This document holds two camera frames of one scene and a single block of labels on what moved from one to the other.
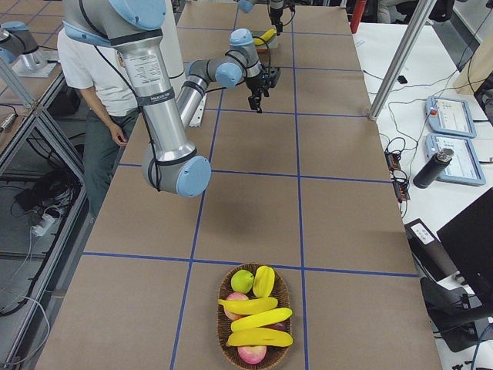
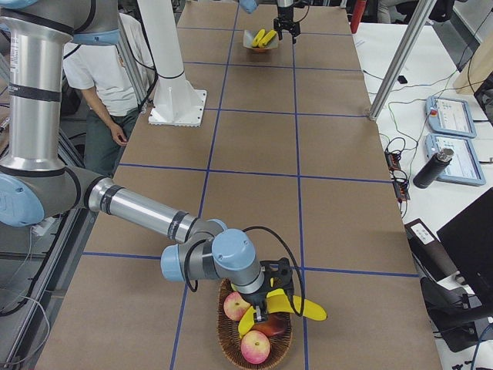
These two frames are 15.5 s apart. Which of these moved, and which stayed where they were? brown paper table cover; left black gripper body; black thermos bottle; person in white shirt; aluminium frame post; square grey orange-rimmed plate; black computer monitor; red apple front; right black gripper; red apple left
Moved: left black gripper body; right black gripper
Stayed: black thermos bottle; square grey orange-rimmed plate; aluminium frame post; person in white shirt; black computer monitor; red apple left; red apple front; brown paper table cover
